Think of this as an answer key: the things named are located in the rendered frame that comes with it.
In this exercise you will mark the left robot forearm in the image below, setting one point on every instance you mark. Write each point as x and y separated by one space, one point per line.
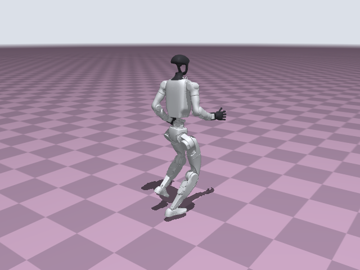
163 115

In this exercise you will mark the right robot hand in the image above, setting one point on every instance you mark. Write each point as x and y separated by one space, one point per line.
219 115

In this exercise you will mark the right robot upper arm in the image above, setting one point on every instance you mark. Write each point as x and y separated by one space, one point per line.
193 89

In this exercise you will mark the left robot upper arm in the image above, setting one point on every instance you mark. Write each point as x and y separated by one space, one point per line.
159 97

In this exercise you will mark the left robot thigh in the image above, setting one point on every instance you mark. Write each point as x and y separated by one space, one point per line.
180 159

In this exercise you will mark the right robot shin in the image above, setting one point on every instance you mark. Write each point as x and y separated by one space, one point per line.
184 190

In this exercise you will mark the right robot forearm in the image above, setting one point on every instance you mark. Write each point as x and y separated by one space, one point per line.
205 115

